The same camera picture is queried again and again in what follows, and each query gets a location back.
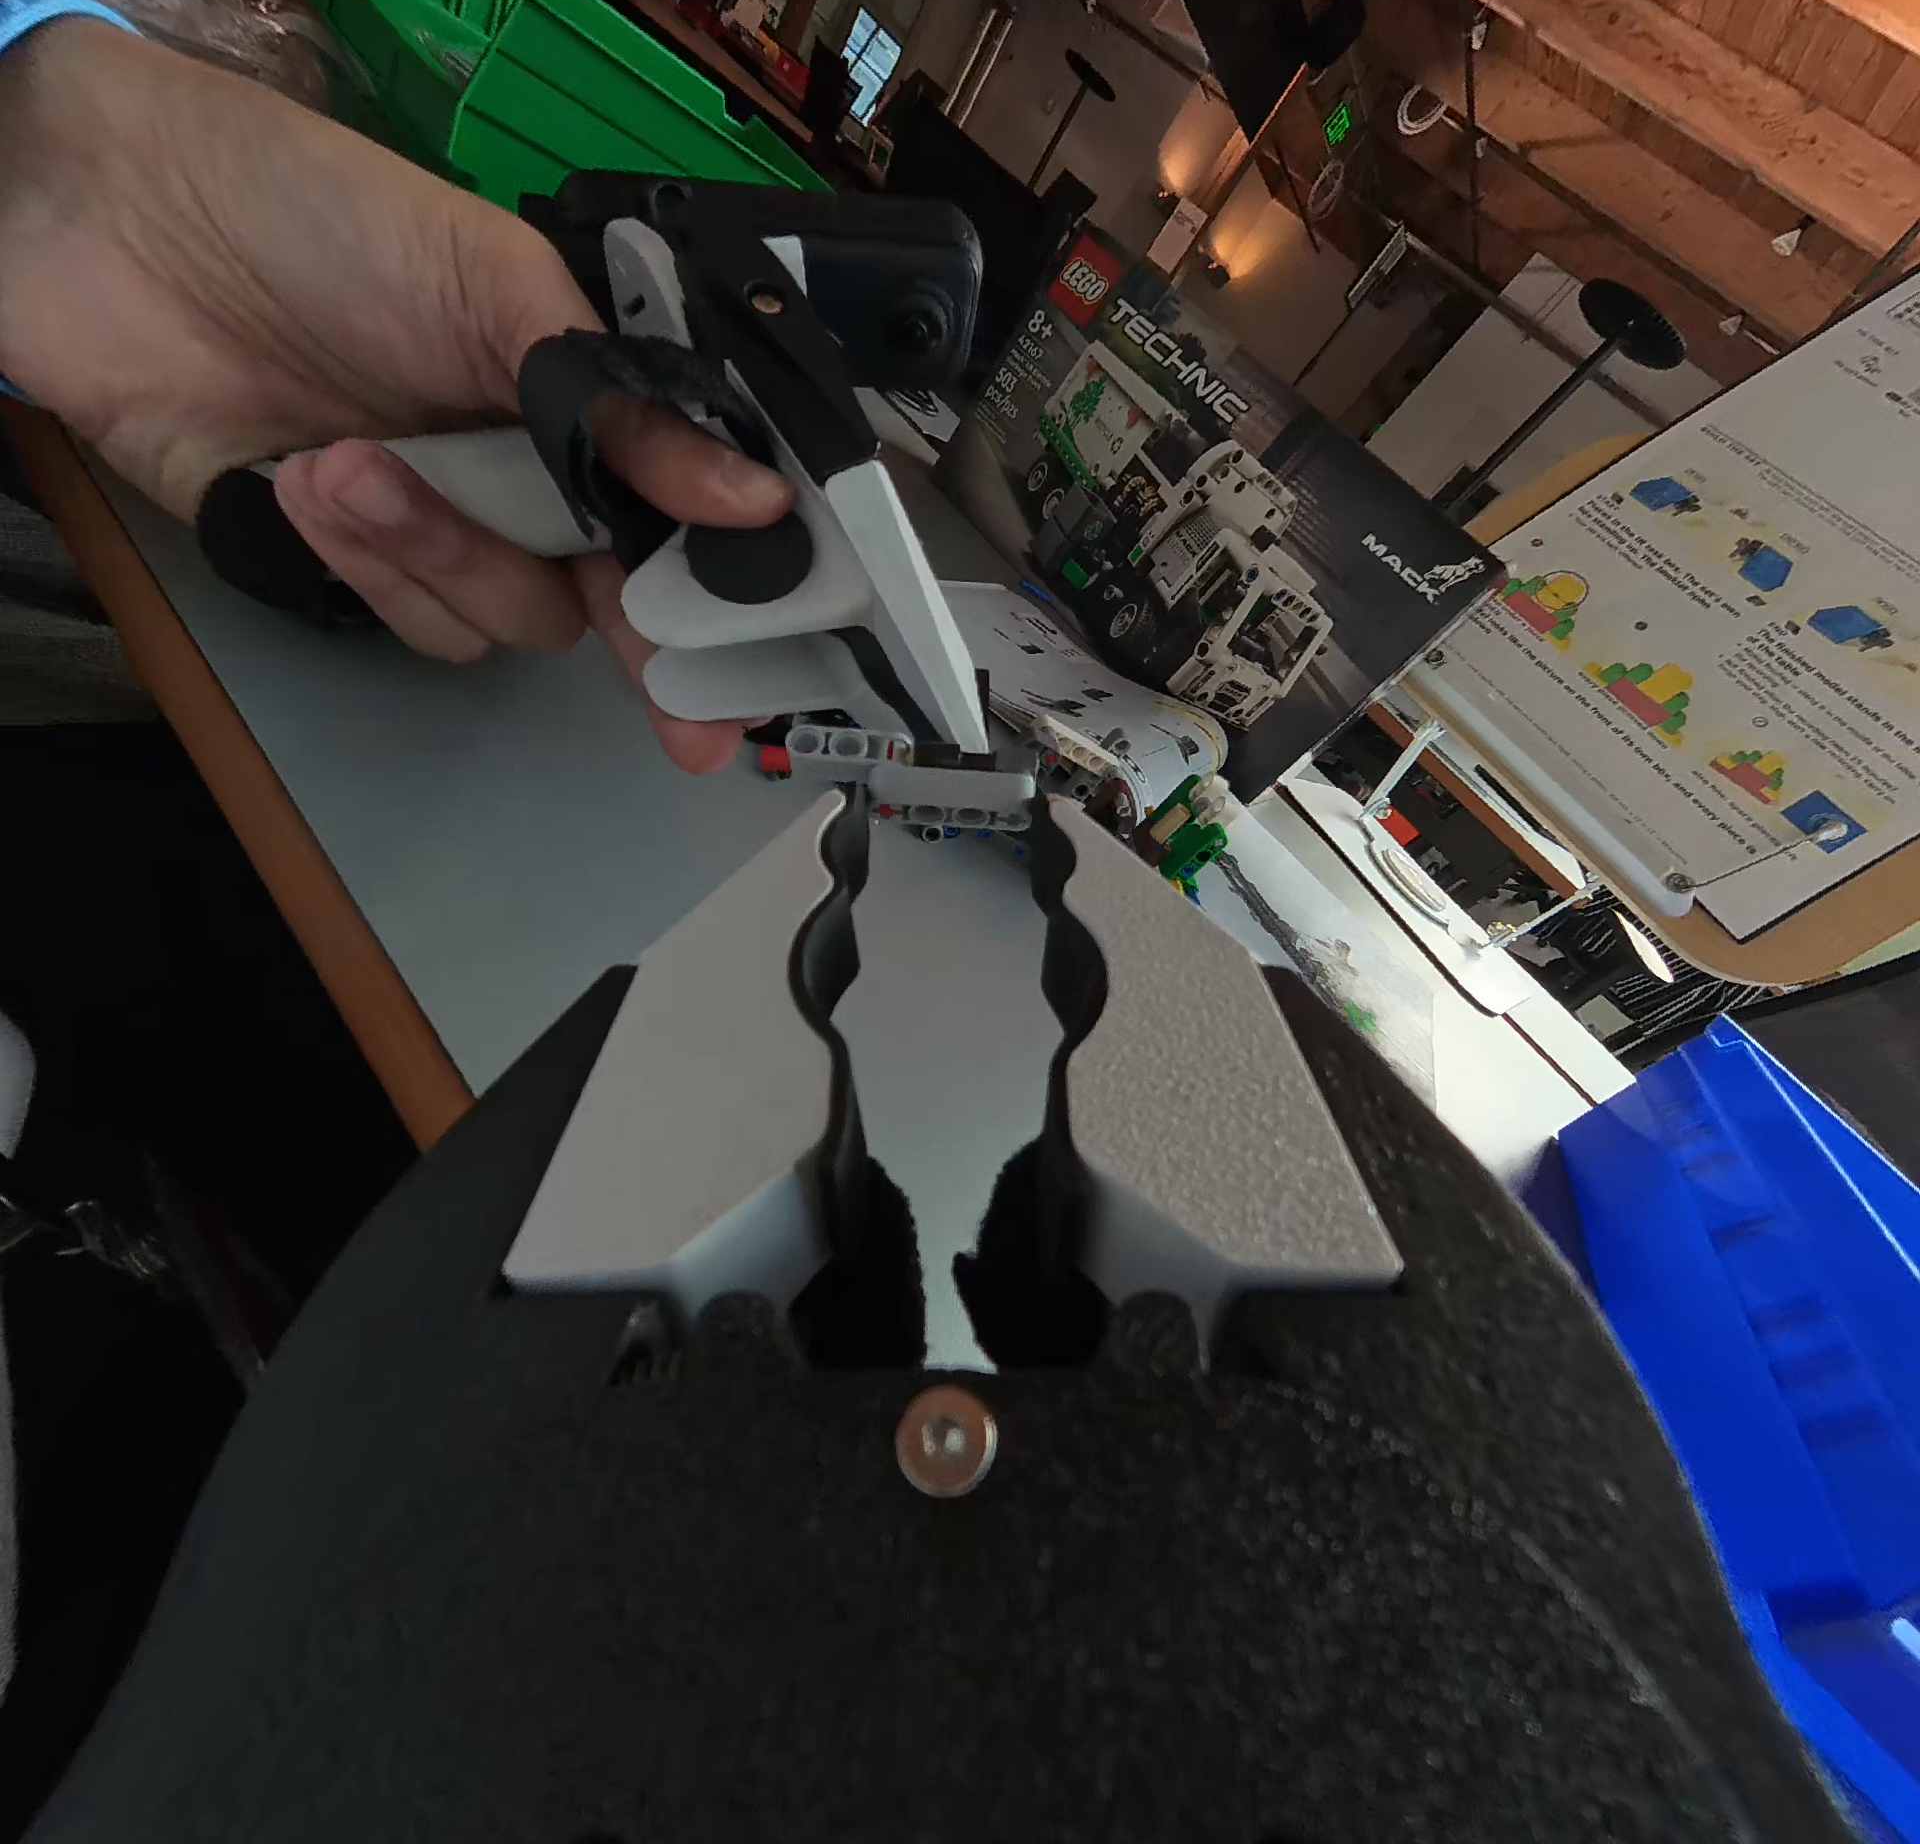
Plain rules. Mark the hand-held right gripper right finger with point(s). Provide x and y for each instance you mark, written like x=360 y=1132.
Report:
x=1215 y=1081

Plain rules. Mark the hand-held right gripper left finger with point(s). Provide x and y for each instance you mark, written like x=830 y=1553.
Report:
x=706 y=1066

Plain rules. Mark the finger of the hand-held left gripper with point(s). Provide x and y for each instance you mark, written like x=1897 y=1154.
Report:
x=900 y=585

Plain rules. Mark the light grey lego beam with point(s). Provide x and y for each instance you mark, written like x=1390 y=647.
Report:
x=840 y=747

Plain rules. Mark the grey lego frame assembly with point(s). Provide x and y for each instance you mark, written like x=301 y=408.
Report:
x=961 y=792

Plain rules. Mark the lego instruction booklet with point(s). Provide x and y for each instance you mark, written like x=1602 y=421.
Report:
x=1051 y=660

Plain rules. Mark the pile of lego pieces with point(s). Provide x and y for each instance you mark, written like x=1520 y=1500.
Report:
x=1185 y=831

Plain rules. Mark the lego set box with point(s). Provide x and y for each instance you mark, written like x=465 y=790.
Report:
x=1245 y=524

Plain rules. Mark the person's left hand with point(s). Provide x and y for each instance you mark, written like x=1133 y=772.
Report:
x=270 y=283

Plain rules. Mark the green plastic bin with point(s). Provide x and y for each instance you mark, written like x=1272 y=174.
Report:
x=495 y=58

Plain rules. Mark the white flat board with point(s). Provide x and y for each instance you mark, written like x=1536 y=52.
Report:
x=1501 y=1005

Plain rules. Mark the black round standing table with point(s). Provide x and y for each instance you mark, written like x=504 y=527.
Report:
x=1088 y=69
x=1628 y=323

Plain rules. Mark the blue plastic bin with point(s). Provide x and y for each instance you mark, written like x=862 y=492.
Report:
x=1741 y=1275

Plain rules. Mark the person's dark trousers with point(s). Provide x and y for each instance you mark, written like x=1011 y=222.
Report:
x=151 y=975

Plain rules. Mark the green exit sign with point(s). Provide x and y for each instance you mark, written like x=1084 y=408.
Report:
x=1340 y=124

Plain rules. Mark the printed instruction board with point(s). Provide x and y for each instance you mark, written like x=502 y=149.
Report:
x=1726 y=646

